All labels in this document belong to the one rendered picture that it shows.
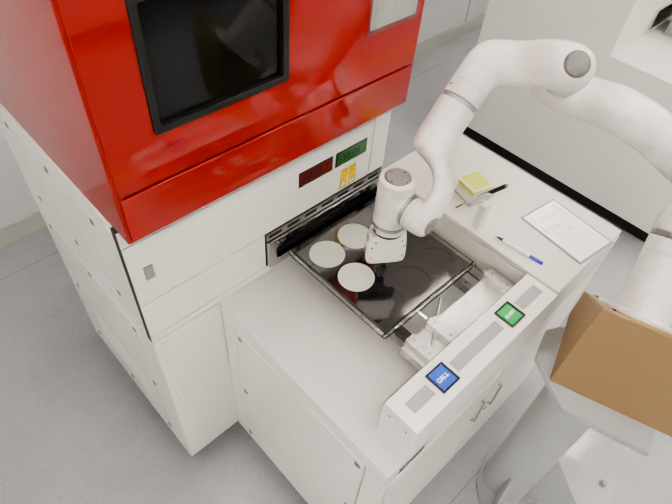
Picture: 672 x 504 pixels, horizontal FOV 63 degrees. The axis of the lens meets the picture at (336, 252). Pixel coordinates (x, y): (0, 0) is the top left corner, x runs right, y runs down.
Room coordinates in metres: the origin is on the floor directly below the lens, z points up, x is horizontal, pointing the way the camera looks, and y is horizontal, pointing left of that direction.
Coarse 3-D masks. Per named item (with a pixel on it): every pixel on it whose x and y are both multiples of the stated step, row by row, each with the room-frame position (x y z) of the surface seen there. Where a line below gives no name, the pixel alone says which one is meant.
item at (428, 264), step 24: (360, 216) 1.16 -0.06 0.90; (312, 240) 1.04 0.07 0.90; (336, 240) 1.05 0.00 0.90; (408, 240) 1.08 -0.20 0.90; (432, 240) 1.09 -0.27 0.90; (312, 264) 0.96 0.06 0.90; (408, 264) 0.99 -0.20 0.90; (432, 264) 1.00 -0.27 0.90; (456, 264) 1.01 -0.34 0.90; (336, 288) 0.88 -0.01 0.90; (384, 288) 0.90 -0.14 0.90; (408, 288) 0.91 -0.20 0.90; (432, 288) 0.91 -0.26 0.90; (384, 312) 0.82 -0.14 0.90; (408, 312) 0.83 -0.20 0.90
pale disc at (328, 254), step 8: (312, 248) 1.01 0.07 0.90; (320, 248) 1.02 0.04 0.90; (328, 248) 1.02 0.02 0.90; (336, 248) 1.02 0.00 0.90; (312, 256) 0.99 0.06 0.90; (320, 256) 0.99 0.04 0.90; (328, 256) 0.99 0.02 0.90; (336, 256) 0.99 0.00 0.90; (344, 256) 1.00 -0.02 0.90; (320, 264) 0.96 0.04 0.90; (328, 264) 0.96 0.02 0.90; (336, 264) 0.97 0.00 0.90
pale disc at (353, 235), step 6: (342, 228) 1.10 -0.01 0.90; (348, 228) 1.11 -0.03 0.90; (354, 228) 1.11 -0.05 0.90; (360, 228) 1.11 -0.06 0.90; (366, 228) 1.11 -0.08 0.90; (342, 234) 1.08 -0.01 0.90; (348, 234) 1.08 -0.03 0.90; (354, 234) 1.08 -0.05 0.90; (360, 234) 1.09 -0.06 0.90; (366, 234) 1.09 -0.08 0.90; (342, 240) 1.06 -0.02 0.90; (348, 240) 1.06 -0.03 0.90; (354, 240) 1.06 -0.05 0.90; (360, 240) 1.06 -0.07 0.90; (348, 246) 1.04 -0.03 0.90; (354, 246) 1.04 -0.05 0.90; (360, 246) 1.04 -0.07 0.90
